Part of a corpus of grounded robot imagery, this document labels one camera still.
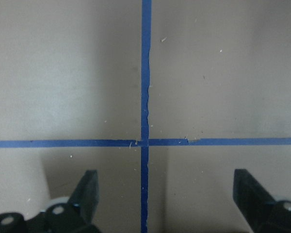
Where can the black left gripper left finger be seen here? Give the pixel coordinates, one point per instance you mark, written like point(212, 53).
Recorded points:
point(84, 198)

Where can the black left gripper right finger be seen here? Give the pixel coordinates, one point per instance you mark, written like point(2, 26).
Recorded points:
point(262, 212)

